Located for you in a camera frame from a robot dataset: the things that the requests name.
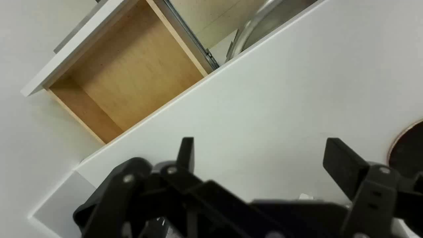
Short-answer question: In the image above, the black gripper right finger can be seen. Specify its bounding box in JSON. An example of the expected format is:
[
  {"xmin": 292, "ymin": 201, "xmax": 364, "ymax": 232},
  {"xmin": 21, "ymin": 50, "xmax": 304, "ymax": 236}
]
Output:
[{"xmin": 323, "ymin": 136, "xmax": 423, "ymax": 238}]

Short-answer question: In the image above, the silver drawer handle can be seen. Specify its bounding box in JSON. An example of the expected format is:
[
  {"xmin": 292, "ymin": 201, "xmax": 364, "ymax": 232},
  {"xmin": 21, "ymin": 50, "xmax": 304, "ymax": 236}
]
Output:
[{"xmin": 53, "ymin": 0, "xmax": 108, "ymax": 54}]

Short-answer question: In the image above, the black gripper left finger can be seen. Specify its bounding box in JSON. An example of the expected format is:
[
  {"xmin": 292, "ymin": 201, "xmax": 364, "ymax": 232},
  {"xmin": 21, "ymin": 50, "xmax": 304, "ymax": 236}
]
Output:
[{"xmin": 71, "ymin": 136, "xmax": 288, "ymax": 238}]

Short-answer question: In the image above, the stainless steel dishwasher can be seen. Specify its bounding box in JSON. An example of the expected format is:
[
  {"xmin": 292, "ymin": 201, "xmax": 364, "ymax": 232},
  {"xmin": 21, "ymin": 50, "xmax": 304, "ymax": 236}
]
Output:
[{"xmin": 225, "ymin": 0, "xmax": 320, "ymax": 62}]

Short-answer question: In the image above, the wooden drawer with white front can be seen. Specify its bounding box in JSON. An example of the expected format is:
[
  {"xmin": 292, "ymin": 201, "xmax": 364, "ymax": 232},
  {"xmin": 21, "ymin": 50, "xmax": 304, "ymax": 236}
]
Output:
[{"xmin": 20, "ymin": 0, "xmax": 221, "ymax": 145}]

